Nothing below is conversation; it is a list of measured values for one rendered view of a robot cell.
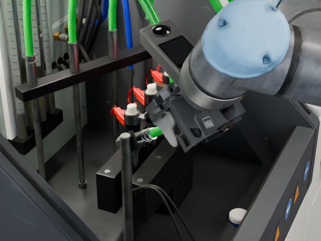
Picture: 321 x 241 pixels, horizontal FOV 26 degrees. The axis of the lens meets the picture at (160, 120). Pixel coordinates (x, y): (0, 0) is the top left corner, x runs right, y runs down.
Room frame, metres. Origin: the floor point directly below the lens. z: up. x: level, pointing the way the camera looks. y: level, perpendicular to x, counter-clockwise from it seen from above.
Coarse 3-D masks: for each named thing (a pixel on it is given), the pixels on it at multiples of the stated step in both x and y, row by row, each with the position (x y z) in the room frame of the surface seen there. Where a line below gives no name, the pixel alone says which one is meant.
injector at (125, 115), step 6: (126, 114) 1.02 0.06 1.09; (138, 114) 1.02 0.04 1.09; (126, 120) 1.02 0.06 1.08; (132, 120) 1.02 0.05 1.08; (138, 120) 1.02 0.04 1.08; (126, 126) 1.02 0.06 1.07; (132, 126) 1.02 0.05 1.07; (138, 126) 1.02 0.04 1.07; (144, 144) 1.01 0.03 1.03; (132, 156) 1.02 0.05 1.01; (132, 162) 1.02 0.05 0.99; (132, 168) 1.02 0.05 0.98; (132, 174) 1.02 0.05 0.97
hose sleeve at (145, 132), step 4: (148, 128) 0.88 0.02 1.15; (152, 128) 0.87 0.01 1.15; (136, 132) 0.90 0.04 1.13; (140, 132) 0.88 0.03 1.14; (144, 132) 0.87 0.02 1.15; (148, 132) 0.87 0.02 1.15; (136, 136) 0.89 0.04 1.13; (140, 136) 0.88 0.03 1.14; (144, 136) 0.87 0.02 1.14; (148, 136) 0.87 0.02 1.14; (140, 140) 0.88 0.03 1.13; (144, 140) 0.87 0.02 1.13; (148, 140) 0.87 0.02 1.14
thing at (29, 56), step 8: (24, 0) 1.10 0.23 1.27; (144, 0) 0.88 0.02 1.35; (24, 8) 1.10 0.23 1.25; (144, 8) 0.87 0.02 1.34; (152, 8) 0.87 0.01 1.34; (24, 16) 1.10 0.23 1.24; (152, 16) 0.86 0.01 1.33; (24, 24) 1.11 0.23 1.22; (24, 32) 1.11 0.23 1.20; (24, 40) 1.11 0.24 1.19; (32, 48) 1.11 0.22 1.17; (32, 56) 1.11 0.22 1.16; (152, 136) 0.86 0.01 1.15
